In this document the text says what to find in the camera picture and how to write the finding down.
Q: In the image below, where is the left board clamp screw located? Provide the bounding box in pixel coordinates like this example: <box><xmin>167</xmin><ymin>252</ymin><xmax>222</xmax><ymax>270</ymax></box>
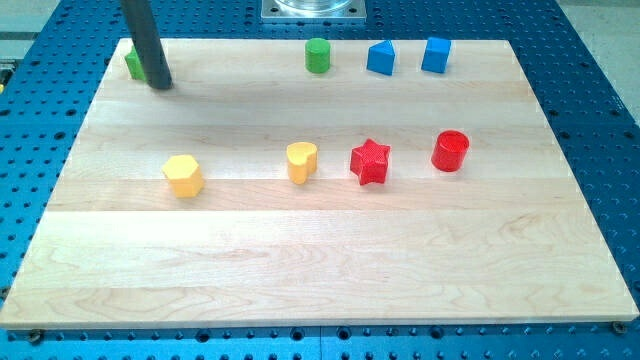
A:
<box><xmin>26</xmin><ymin>329</ymin><xmax>44</xmax><ymax>344</ymax></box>

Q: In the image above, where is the right board clamp screw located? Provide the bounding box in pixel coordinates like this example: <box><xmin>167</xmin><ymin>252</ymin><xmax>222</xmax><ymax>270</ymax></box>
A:
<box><xmin>611</xmin><ymin>322</ymin><xmax>627</xmax><ymax>334</ymax></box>

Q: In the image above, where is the red cylinder block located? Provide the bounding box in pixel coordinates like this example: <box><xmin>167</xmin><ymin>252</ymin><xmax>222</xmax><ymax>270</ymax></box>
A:
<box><xmin>431</xmin><ymin>130</ymin><xmax>470</xmax><ymax>172</ymax></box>

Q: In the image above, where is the board clamp screw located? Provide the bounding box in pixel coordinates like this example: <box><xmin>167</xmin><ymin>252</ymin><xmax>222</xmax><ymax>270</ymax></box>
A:
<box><xmin>611</xmin><ymin>322</ymin><xmax>627</xmax><ymax>334</ymax></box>
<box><xmin>26</xmin><ymin>329</ymin><xmax>44</xmax><ymax>344</ymax></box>

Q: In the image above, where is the blue perforated metal table plate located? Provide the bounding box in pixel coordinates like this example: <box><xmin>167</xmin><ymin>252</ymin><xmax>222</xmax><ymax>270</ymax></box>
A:
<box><xmin>1</xmin><ymin>0</ymin><xmax>639</xmax><ymax>360</ymax></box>

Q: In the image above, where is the red star block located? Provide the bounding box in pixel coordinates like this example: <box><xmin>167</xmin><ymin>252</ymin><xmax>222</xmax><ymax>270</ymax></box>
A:
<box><xmin>350</xmin><ymin>138</ymin><xmax>391</xmax><ymax>186</ymax></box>

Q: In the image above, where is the yellow heart block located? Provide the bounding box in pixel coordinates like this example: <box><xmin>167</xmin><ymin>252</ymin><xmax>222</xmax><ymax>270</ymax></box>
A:
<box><xmin>286</xmin><ymin>142</ymin><xmax>318</xmax><ymax>185</ymax></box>

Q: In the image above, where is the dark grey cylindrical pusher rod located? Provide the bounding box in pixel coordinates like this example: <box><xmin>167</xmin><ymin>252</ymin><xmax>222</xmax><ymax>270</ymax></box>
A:
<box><xmin>120</xmin><ymin>0</ymin><xmax>173</xmax><ymax>90</ymax></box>

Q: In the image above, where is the blue cube block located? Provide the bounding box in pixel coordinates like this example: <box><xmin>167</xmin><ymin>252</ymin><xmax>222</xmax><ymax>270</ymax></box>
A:
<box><xmin>421</xmin><ymin>37</ymin><xmax>452</xmax><ymax>74</ymax></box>

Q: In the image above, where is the green cylinder block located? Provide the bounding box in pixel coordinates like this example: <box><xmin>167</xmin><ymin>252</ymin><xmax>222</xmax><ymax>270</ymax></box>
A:
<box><xmin>305</xmin><ymin>38</ymin><xmax>331</xmax><ymax>74</ymax></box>

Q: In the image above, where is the blue triangular prism block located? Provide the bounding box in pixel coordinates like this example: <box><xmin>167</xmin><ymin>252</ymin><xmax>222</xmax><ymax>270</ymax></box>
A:
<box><xmin>366</xmin><ymin>40</ymin><xmax>395</xmax><ymax>76</ymax></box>

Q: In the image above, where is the light wooden board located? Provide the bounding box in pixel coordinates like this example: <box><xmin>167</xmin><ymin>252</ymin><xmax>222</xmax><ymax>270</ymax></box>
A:
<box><xmin>1</xmin><ymin>38</ymin><xmax>638</xmax><ymax>330</ymax></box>

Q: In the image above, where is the yellow hexagon block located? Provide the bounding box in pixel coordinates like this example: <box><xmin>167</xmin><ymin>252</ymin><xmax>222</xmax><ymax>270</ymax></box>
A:
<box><xmin>161</xmin><ymin>154</ymin><xmax>204</xmax><ymax>198</ymax></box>

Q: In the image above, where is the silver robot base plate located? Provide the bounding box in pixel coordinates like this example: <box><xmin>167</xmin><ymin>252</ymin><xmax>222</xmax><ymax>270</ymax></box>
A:
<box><xmin>260</xmin><ymin>0</ymin><xmax>367</xmax><ymax>22</ymax></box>

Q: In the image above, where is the green star block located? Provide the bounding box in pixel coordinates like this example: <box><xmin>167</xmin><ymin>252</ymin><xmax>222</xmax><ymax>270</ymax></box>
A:
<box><xmin>124</xmin><ymin>46</ymin><xmax>146</xmax><ymax>81</ymax></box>

